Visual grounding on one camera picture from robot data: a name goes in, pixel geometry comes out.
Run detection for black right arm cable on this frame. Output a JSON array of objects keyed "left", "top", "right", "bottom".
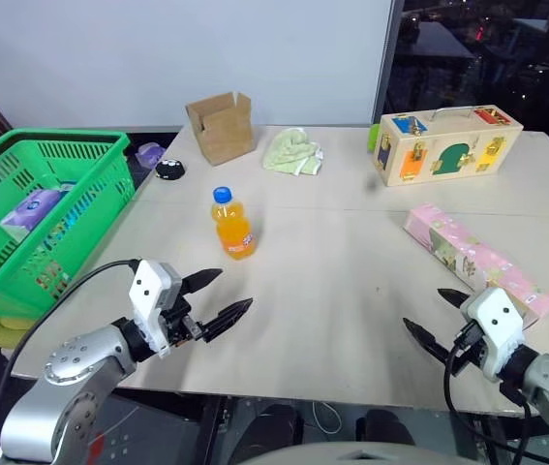
[{"left": 442, "top": 328, "right": 549, "bottom": 465}]

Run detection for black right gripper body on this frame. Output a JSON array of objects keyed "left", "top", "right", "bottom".
[{"left": 444, "top": 321, "right": 492, "bottom": 378}]

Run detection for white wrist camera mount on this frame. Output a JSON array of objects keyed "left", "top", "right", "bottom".
[
  {"left": 459, "top": 286, "right": 528, "bottom": 384},
  {"left": 128, "top": 260, "right": 184, "bottom": 359}
]

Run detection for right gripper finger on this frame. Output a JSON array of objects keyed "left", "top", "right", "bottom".
[
  {"left": 437, "top": 288, "right": 472, "bottom": 309},
  {"left": 402, "top": 317, "right": 452, "bottom": 365}
]

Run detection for orange soda bottle blue cap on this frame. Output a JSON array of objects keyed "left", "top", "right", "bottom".
[{"left": 210, "top": 185, "right": 258, "bottom": 262}]

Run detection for light green towel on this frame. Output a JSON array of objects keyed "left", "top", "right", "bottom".
[{"left": 260, "top": 126, "right": 326, "bottom": 177}]

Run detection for black round gadget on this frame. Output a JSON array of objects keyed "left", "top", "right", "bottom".
[{"left": 154, "top": 158, "right": 187, "bottom": 182}]

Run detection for grey partition post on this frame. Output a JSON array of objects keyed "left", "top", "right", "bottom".
[{"left": 372, "top": 0, "right": 407, "bottom": 128}]

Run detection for thin white cable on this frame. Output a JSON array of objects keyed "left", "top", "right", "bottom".
[{"left": 311, "top": 400, "right": 344, "bottom": 435}]

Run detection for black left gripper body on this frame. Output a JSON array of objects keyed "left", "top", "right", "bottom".
[{"left": 160, "top": 291, "right": 206, "bottom": 348}]

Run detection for purple tissue pack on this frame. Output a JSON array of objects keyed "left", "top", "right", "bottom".
[{"left": 0, "top": 188, "right": 64, "bottom": 242}]

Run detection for wooden lock puzzle box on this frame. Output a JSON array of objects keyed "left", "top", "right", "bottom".
[{"left": 372, "top": 103, "right": 526, "bottom": 188}]

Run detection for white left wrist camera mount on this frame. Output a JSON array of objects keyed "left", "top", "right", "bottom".
[{"left": 128, "top": 260, "right": 184, "bottom": 359}]

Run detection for small purple packet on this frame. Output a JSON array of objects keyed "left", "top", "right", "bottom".
[{"left": 135, "top": 141, "right": 167, "bottom": 170}]

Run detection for long pink printed box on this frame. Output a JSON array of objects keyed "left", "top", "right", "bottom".
[{"left": 402, "top": 202, "right": 549, "bottom": 331}]

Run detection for colourful snack package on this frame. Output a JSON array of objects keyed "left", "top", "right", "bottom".
[{"left": 36, "top": 181, "right": 89, "bottom": 295}]

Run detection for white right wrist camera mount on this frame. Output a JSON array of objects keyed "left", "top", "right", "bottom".
[{"left": 459, "top": 286, "right": 528, "bottom": 384}]

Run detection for open brown cardboard box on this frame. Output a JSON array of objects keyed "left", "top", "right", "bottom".
[{"left": 185, "top": 91, "right": 258, "bottom": 168}]

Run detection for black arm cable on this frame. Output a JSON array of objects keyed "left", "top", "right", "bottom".
[
  {"left": 442, "top": 328, "right": 549, "bottom": 465},
  {"left": 0, "top": 259, "right": 140, "bottom": 445}
]

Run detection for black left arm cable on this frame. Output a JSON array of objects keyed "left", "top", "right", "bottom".
[{"left": 0, "top": 259, "right": 140, "bottom": 445}]

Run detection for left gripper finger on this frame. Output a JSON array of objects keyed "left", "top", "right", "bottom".
[
  {"left": 179, "top": 268, "right": 225, "bottom": 295},
  {"left": 200, "top": 297, "right": 255, "bottom": 345}
]

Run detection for grey robot torso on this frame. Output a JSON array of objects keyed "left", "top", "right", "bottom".
[{"left": 224, "top": 439, "right": 472, "bottom": 465}]

